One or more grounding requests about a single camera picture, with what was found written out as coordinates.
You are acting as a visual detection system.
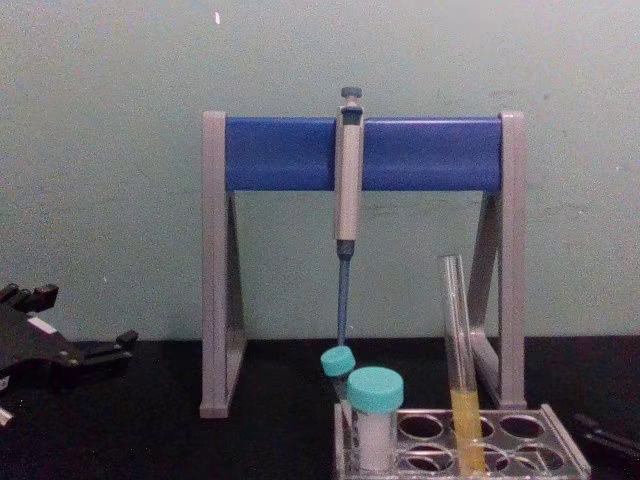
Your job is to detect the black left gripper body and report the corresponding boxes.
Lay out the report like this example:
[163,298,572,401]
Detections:
[0,302,87,392]

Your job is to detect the clear plastic tube rack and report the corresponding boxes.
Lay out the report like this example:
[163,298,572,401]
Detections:
[333,402,593,480]

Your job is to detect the black table cloth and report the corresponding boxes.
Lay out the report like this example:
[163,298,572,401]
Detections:
[0,337,640,480]

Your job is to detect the glass test tube yellow liquid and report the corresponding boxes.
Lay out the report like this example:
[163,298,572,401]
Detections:
[437,253,490,476]

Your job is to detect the white vial with teal cap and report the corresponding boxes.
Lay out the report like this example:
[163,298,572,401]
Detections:
[346,365,406,474]

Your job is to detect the small tube with teal cap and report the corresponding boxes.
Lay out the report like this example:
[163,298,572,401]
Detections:
[319,345,358,404]

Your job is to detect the grey pipette with blue tip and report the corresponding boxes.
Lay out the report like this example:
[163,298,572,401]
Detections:
[333,85,365,349]

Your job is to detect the grey stand with blue bar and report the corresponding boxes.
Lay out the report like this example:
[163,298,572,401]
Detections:
[199,110,528,420]

